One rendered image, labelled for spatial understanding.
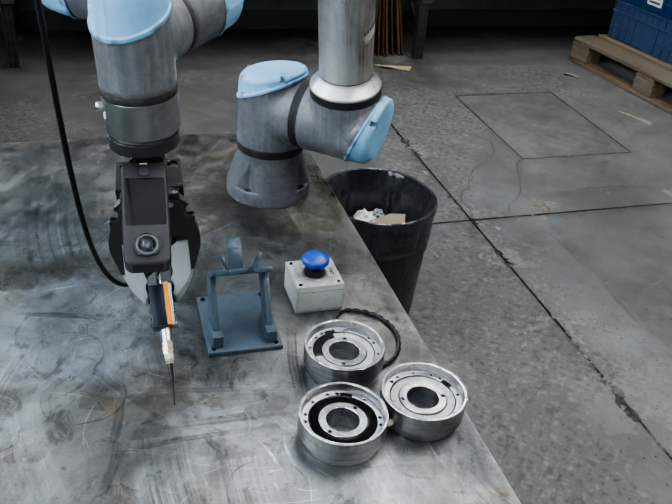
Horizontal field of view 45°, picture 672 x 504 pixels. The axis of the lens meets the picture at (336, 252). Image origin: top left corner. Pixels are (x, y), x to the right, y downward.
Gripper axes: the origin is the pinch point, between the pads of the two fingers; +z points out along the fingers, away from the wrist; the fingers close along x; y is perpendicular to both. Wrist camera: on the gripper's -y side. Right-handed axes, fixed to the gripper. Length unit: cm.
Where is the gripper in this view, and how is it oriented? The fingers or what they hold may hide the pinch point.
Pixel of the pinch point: (161, 297)
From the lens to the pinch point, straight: 94.4
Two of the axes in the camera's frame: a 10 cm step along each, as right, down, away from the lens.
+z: -0.4, 8.1, 5.8
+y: -2.0, -5.8, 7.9
